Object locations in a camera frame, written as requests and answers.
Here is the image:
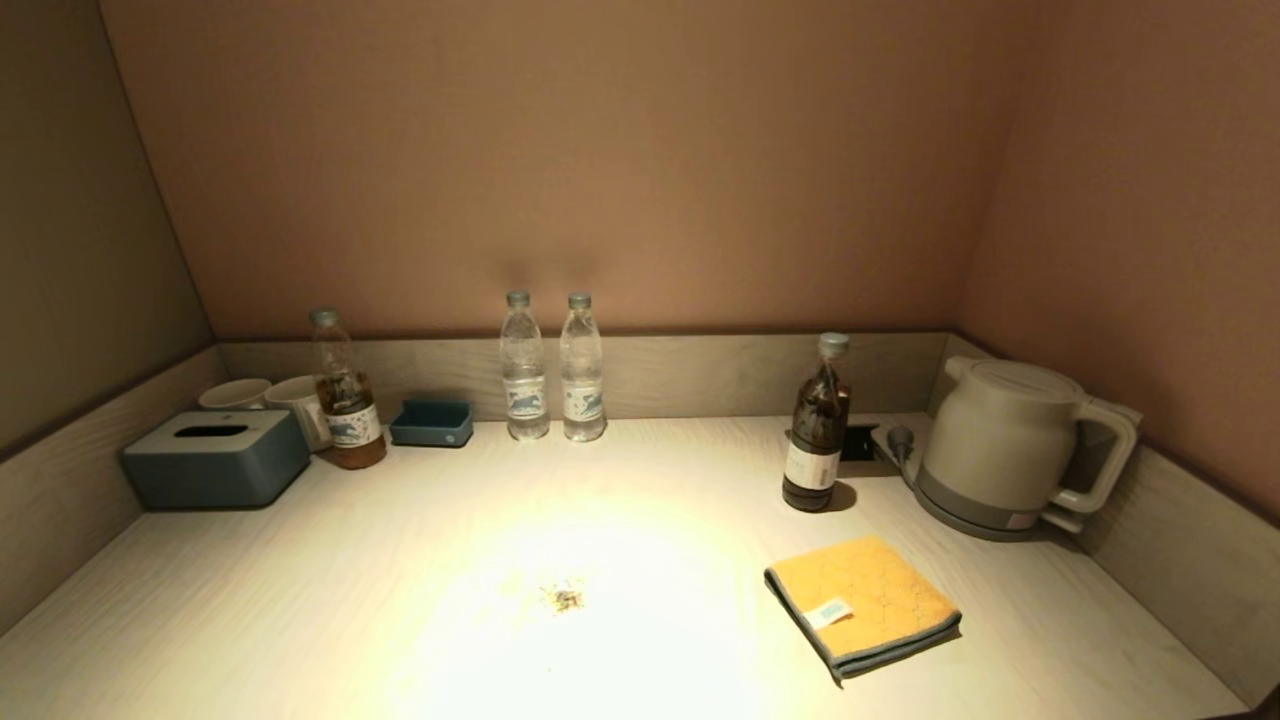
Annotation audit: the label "orange cloth with grey edge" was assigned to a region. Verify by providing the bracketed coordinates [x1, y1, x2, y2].
[764, 535, 963, 683]

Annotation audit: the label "clear water bottle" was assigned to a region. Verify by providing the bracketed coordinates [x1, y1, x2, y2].
[499, 290, 551, 442]
[559, 292, 608, 443]

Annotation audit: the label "dark tea bottle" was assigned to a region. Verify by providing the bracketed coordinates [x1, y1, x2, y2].
[782, 332, 852, 513]

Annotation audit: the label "small blue tray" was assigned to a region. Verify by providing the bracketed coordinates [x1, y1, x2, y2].
[389, 399, 475, 448]

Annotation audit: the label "dark crumbs pile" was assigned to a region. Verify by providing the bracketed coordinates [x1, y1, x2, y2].
[535, 578, 591, 616]

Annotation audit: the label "half-full amber tea bottle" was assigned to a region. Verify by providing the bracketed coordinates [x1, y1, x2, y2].
[309, 307, 387, 470]

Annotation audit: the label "white electric kettle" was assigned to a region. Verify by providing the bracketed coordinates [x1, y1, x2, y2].
[917, 355, 1140, 531]

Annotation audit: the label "blue-grey tissue box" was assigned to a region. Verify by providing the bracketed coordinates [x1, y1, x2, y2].
[122, 409, 312, 510]

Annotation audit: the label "white mug with handle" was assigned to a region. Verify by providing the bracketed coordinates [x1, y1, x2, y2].
[264, 375, 334, 453]

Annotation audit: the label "white mug without visible handle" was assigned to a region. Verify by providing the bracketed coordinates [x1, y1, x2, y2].
[198, 377, 273, 411]

